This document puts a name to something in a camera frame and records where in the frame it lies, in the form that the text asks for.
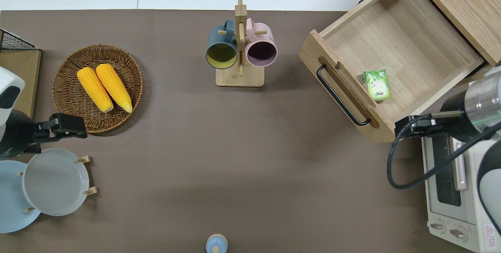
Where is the grey round plate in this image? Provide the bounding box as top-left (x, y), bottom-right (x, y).
top-left (22, 148), bottom-right (90, 217)

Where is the white toaster oven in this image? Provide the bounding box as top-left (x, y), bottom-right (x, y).
top-left (421, 134), bottom-right (501, 253)

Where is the dark blue mug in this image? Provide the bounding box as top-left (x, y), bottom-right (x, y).
top-left (206, 19), bottom-right (238, 70)

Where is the wooden board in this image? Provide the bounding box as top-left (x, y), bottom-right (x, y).
top-left (0, 49), bottom-right (42, 120)

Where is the light blue round plate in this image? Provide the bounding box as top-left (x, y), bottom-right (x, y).
top-left (0, 160), bottom-right (42, 234)

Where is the pink mug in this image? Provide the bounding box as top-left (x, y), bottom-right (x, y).
top-left (245, 18), bottom-right (278, 68)

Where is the black wire mesh rack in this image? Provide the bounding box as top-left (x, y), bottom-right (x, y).
top-left (0, 29), bottom-right (42, 52)

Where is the wooden mug tree stand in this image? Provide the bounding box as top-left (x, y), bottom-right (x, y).
top-left (216, 0), bottom-right (265, 88)

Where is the light blue bottle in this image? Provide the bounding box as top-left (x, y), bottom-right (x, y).
top-left (206, 234), bottom-right (229, 253)

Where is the white oven door handle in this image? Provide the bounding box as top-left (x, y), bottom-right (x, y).
top-left (452, 139), bottom-right (469, 191)

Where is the light oak wooden cabinet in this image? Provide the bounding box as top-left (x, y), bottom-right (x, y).
top-left (370, 0), bottom-right (501, 66)

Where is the light oak wooden drawer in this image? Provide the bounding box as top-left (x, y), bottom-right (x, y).
top-left (299, 0), bottom-right (486, 144)

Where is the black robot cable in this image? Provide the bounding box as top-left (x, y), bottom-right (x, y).
top-left (387, 114), bottom-right (501, 190)

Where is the green drink carton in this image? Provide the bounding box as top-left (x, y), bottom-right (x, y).
top-left (362, 69), bottom-right (391, 101)

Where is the wooden peg plate rack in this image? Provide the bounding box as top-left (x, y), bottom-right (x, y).
top-left (17, 155), bottom-right (98, 213)

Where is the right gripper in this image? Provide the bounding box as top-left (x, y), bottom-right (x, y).
top-left (394, 114), bottom-right (447, 139)

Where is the yellow corn cob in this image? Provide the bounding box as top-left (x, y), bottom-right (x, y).
top-left (96, 63), bottom-right (133, 114)
top-left (77, 67), bottom-right (115, 113)

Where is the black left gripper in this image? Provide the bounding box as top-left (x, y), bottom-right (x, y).
top-left (36, 113), bottom-right (88, 143)

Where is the round brown wicker basket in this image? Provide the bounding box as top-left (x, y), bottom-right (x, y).
top-left (52, 44), bottom-right (144, 134)

